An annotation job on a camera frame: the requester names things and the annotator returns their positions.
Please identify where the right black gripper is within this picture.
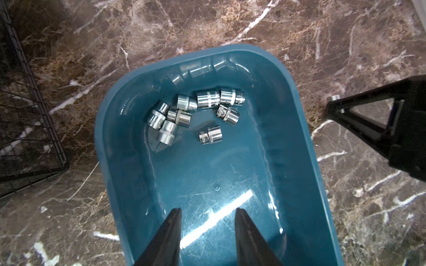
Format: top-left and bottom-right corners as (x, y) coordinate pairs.
(326, 75), (426, 182)

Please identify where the chrome socket one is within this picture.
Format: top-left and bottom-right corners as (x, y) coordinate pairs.
(156, 120), (178, 146)

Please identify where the chrome socket eight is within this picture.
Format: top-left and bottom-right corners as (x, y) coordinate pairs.
(198, 125), (223, 145)

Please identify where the chrome socket six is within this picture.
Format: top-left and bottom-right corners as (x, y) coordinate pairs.
(220, 88), (246, 105)

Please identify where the black wire mesh organizer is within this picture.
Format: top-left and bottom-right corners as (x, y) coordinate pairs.
(1, 1), (69, 198)

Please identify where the chrome socket three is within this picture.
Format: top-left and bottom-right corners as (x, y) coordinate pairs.
(166, 108), (192, 127)

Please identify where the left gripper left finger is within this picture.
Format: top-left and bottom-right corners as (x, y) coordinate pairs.
(134, 208), (182, 266)

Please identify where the chrome socket seven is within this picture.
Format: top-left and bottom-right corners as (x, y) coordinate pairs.
(216, 104), (240, 126)

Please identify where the chrome socket two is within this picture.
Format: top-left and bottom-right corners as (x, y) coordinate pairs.
(145, 100), (170, 130)

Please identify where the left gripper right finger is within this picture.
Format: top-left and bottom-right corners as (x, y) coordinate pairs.
(235, 208), (282, 266)

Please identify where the chrome socket four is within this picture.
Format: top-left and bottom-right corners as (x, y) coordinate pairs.
(176, 94), (198, 111)

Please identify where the teal plastic storage box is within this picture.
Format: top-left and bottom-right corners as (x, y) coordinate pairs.
(94, 44), (343, 266)

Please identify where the chrome socket five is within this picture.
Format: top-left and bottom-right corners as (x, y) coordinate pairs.
(196, 90), (220, 109)

